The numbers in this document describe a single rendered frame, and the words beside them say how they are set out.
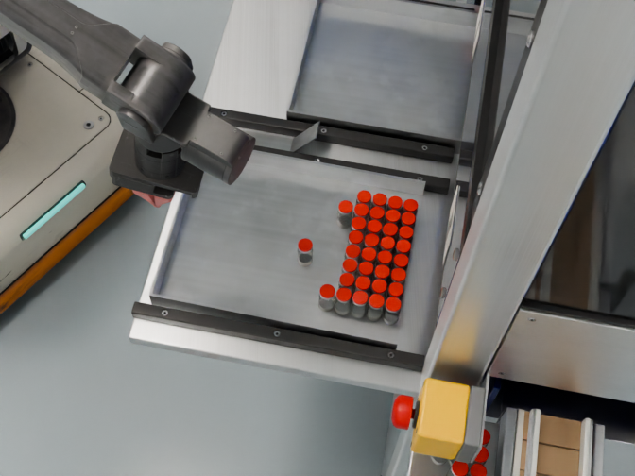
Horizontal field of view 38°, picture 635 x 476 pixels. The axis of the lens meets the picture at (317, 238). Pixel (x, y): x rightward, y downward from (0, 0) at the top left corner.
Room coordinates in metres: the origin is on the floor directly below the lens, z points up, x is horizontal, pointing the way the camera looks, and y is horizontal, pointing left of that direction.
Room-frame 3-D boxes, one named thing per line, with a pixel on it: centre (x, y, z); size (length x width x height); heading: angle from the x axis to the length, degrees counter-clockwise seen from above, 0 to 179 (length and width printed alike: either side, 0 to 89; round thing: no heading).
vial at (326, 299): (0.54, -0.02, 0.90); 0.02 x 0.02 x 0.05
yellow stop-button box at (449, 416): (0.35, -0.16, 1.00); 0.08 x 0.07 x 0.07; 82
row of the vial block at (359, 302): (0.61, -0.07, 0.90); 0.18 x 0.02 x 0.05; 171
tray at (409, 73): (0.95, -0.13, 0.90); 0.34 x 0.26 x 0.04; 82
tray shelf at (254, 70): (0.79, -0.04, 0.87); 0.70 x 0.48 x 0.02; 172
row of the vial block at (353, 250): (0.62, -0.05, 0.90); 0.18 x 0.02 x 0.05; 171
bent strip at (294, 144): (0.81, 0.08, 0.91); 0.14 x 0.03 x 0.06; 82
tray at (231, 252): (0.63, 0.04, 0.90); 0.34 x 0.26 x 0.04; 81
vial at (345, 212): (0.67, -0.04, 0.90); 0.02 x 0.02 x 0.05
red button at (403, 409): (0.35, -0.12, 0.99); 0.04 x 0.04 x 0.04; 82
